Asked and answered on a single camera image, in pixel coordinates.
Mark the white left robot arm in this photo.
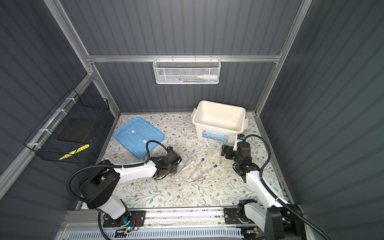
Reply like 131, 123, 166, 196
79, 147, 182, 226

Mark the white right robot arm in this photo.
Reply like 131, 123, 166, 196
221, 141, 307, 240

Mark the blue plastic bin lid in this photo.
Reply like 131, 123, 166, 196
113, 117, 165, 159

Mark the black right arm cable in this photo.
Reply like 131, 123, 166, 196
243, 134, 331, 240

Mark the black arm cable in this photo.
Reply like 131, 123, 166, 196
66, 140, 170, 202
243, 134, 331, 240

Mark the white plastic storage bin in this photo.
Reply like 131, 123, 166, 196
192, 101, 249, 145

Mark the black pad in basket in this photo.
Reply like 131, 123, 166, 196
57, 119, 99, 144

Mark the white wire mesh basket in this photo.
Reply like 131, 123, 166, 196
153, 60, 222, 85

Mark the blue capped test tube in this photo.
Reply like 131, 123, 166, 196
195, 165, 218, 180
189, 158, 205, 179

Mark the white bottle in basket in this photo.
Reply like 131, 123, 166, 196
197, 75, 219, 81

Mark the black wire mesh basket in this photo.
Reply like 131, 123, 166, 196
24, 89, 111, 163

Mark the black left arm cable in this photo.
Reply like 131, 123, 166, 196
66, 140, 170, 202

